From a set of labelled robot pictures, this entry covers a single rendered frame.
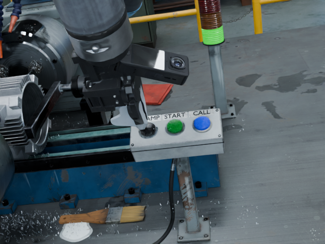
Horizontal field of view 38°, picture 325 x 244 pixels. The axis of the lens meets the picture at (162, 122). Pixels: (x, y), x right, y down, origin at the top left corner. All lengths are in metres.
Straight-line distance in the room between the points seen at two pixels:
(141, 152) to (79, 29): 0.31
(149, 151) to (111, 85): 0.18
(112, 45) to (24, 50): 0.71
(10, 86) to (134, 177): 0.35
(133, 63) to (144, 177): 0.47
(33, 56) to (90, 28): 0.72
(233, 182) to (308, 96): 0.48
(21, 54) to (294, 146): 0.77
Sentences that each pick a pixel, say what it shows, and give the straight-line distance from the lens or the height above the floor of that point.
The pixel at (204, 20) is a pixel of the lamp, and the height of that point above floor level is 1.10.
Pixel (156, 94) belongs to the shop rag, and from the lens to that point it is 1.63.
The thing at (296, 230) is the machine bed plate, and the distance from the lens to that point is 1.02.
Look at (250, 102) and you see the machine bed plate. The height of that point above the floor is 0.80.
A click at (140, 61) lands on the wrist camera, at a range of 0.72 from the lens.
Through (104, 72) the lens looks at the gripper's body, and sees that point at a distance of 0.74.
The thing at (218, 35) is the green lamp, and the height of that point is 1.05.
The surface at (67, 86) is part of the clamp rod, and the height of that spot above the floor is 1.02.
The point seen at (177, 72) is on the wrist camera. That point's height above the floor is 1.21.
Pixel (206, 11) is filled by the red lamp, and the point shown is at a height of 1.13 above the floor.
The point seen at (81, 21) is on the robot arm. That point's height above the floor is 1.33.
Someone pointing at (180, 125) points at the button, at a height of 1.07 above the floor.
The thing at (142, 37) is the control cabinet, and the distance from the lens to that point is 4.38.
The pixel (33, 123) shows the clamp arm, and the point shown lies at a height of 1.03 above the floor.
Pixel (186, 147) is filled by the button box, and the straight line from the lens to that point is 0.86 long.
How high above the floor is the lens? 1.48
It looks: 28 degrees down
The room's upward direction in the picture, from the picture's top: 11 degrees counter-clockwise
